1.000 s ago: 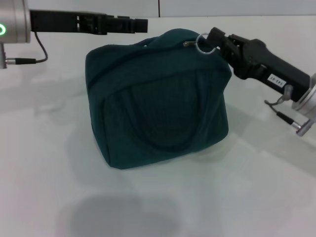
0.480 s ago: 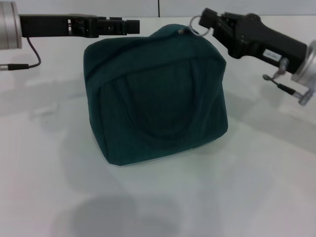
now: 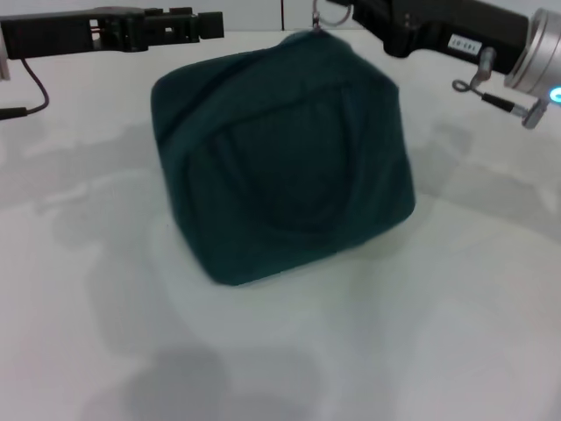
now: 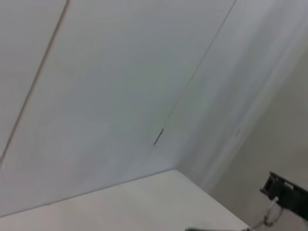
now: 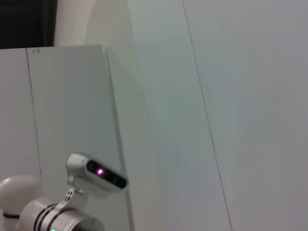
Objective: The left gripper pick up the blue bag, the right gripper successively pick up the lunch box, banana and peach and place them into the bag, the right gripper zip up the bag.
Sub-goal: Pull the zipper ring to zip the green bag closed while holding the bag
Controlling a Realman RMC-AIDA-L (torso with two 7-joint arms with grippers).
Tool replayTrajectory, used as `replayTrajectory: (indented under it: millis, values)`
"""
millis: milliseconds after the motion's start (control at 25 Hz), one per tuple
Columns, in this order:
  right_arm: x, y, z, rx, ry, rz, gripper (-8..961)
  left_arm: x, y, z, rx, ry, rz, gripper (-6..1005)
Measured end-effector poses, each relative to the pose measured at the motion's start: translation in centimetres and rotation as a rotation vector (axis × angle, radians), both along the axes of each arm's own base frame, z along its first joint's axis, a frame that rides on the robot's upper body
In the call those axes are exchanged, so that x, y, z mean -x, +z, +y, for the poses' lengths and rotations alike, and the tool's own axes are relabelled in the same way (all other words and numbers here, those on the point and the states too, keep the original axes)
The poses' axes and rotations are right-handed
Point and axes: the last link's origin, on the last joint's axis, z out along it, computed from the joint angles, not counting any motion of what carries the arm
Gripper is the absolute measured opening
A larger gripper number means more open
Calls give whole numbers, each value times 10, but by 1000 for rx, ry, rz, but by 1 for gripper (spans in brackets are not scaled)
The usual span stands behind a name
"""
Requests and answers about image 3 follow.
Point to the teal insulated lunch bag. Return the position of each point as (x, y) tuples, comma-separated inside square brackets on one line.
[(280, 166)]

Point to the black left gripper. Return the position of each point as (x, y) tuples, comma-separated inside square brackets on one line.
[(70, 33)]

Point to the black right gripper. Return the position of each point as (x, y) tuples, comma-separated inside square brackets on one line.
[(447, 30)]

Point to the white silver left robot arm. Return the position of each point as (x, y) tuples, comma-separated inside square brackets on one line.
[(3, 52)]

